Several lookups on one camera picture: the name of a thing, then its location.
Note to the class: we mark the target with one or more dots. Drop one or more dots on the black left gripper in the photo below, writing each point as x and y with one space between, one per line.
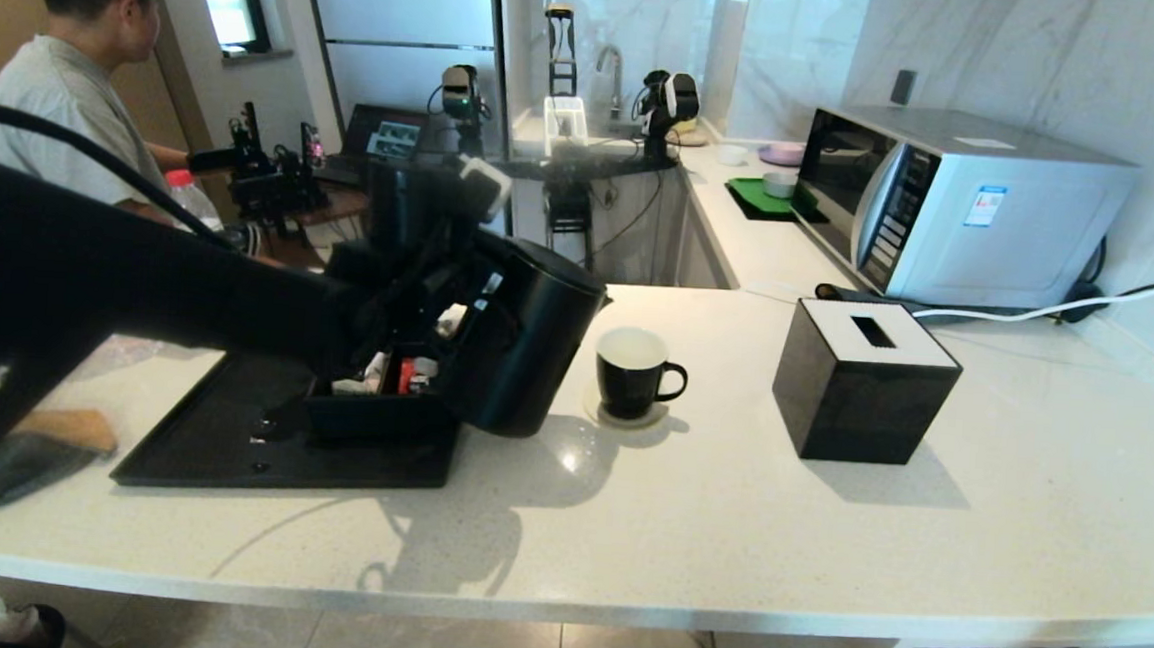
446 251

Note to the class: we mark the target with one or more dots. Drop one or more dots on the black electric kettle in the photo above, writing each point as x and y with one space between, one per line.
525 361

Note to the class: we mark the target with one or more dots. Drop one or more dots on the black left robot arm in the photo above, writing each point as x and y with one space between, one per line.
90 264

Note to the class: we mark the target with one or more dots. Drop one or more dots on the white tea bag packet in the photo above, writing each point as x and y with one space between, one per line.
358 386

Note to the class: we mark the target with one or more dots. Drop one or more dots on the clear wrapped small item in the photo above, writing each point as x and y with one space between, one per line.
451 321

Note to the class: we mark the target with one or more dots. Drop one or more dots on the red coffee sachet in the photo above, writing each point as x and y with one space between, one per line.
413 376

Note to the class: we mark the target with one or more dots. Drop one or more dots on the black compartment box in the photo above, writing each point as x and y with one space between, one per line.
381 420

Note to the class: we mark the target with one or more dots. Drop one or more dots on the brown wooden table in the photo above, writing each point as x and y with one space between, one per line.
339 204

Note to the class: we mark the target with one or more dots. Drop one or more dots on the black laptop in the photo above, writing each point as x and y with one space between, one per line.
393 137

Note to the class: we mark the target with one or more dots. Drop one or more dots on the clear glass coaster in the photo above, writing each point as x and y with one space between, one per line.
592 411

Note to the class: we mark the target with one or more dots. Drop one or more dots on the black mug white inside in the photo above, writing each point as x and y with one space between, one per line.
628 387

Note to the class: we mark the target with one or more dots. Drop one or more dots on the black serving tray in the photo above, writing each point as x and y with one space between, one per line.
209 442

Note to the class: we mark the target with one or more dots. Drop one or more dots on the water bottle with red label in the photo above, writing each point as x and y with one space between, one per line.
189 200

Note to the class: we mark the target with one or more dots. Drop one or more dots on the grey refrigerator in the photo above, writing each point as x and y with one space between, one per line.
406 13

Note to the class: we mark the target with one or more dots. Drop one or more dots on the metal kitchen faucet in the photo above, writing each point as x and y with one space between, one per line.
613 66

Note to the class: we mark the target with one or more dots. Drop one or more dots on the small white bowl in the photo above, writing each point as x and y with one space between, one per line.
732 158

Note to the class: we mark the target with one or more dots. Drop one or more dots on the green mat on black tray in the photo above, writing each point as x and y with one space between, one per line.
755 200

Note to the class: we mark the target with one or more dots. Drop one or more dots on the brown cork board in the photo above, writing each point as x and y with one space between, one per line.
70 426

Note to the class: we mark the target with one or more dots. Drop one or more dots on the small grey bowl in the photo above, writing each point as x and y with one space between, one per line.
779 188

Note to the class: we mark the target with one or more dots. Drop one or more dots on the purple plate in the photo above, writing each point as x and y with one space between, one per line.
783 157

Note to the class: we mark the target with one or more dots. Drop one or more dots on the person in grey shirt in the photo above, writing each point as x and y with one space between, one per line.
60 102

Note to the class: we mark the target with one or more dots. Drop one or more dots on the black cloth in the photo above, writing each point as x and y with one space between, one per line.
17 470

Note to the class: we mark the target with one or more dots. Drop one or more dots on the black tissue box white lid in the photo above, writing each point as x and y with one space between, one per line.
853 401

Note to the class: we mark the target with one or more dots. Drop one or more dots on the black trash bin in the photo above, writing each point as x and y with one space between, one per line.
42 632

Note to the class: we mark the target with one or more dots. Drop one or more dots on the silver microwave oven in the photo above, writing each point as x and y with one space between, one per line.
1004 230

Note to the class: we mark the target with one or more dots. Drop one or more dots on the black camera head on stand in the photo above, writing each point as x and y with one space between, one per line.
463 97

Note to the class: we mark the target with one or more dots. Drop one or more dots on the black upright frame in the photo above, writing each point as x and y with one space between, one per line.
561 53

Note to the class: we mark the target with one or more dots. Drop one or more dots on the black wall switch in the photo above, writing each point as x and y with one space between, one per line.
902 90

